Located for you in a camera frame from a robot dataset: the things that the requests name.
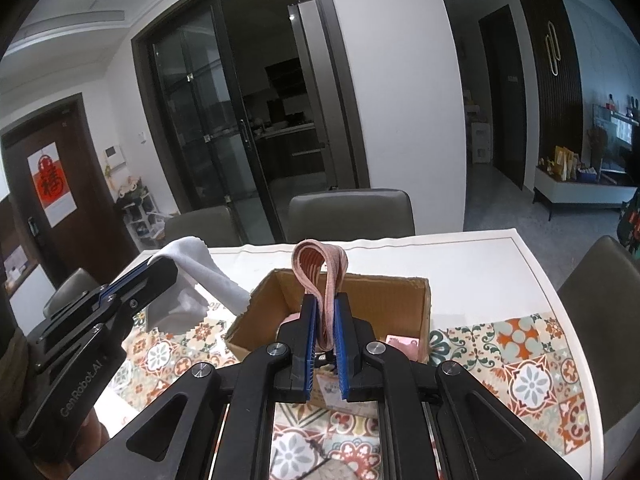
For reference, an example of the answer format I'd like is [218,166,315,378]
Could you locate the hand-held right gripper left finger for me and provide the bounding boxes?
[65,294,318,480]

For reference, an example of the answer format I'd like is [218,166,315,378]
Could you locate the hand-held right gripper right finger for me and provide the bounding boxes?
[333,293,568,480]

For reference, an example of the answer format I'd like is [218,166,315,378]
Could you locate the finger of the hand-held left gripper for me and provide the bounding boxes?
[43,257,157,327]
[36,258,180,361]

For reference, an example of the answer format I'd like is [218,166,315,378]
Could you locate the light grey cloth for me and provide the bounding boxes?
[145,236,251,334]

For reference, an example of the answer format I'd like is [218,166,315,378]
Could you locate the brown cardboard box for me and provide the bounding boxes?
[224,269,432,411]

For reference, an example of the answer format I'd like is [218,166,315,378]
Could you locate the pink elastic headband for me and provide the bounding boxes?
[291,240,350,354]

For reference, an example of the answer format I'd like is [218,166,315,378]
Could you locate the person's left forearm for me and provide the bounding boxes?
[0,330,36,411]

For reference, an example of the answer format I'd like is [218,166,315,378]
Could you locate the grey dining chair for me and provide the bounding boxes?
[42,267,99,319]
[163,205,242,249]
[288,188,416,244]
[556,235,640,437]

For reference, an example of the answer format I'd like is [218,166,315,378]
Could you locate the cluttered shoe rack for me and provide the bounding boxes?
[116,177,167,249]

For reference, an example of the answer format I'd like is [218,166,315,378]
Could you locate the brown wooden door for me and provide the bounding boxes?
[0,93,137,288]

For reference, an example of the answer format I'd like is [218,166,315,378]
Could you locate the red white door poster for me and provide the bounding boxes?
[27,143,76,226]

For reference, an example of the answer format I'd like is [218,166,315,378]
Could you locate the patterned tablecloth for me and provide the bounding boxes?
[95,227,607,480]

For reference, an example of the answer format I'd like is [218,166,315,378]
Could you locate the dark sliding glass door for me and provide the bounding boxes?
[131,0,371,247]

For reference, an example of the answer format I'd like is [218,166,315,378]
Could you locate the stacked white hallway boxes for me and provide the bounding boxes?
[469,92,494,164]

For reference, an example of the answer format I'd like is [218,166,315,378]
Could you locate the silver refrigerator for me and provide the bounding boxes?
[287,0,342,192]

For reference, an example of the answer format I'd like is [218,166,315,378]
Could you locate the white media cabinet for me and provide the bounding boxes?
[532,165,640,221]

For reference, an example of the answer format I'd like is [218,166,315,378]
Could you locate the dark hallway door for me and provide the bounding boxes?
[478,4,527,191]

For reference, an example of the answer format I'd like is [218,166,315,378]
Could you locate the dark slatted wall panel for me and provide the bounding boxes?
[512,0,584,162]

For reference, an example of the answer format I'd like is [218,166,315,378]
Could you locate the gold loop wall ornament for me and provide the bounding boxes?
[543,20,560,76]

